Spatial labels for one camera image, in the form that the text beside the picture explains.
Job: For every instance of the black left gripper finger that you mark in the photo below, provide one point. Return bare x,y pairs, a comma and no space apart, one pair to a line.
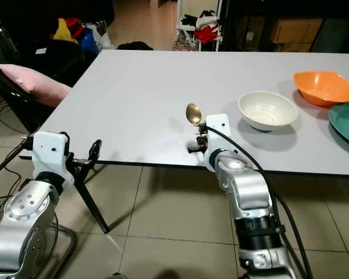
96,151

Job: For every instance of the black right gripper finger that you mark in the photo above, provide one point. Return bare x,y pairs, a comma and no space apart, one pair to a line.
202,128

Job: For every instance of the gold metal spoon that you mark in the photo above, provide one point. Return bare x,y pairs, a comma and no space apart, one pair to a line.
193,114

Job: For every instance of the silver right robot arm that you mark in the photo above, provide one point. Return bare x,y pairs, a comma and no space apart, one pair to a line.
247,186

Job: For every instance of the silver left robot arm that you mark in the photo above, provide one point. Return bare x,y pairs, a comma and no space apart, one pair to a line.
23,221

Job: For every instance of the black table leg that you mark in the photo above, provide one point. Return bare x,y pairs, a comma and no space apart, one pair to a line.
93,200

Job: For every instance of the white ceramic bowl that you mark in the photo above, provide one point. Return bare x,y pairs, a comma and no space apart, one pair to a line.
267,111

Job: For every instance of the black chair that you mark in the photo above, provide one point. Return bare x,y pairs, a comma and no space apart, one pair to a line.
23,104

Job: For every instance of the pink pillow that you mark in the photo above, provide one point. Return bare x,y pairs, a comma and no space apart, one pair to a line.
35,84

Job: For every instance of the white rack with clothes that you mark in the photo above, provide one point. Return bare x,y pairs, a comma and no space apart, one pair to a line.
205,34

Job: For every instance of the black floor bag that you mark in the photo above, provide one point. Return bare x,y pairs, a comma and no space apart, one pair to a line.
135,46

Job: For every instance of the blue bag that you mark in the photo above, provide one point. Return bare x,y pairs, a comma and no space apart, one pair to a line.
87,42

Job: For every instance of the white plastic bag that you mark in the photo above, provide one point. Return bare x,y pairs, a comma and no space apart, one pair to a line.
102,38

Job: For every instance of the white label sticker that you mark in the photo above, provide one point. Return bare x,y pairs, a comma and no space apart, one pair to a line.
42,51

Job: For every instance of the yellow plush toy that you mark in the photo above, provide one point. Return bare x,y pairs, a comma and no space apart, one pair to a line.
63,30

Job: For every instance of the orange bowl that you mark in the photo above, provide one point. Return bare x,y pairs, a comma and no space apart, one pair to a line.
326,87

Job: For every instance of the brown cardboard box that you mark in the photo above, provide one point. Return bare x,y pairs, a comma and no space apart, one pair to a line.
296,30

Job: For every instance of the teal plate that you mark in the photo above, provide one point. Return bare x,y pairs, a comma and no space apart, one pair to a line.
348,122

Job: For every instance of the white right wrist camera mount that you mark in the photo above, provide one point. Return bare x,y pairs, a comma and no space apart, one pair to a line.
218,129

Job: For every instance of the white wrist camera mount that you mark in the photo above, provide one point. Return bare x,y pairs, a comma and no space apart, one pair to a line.
49,148
218,129

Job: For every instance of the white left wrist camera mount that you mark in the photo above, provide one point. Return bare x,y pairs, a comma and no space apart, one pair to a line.
49,148

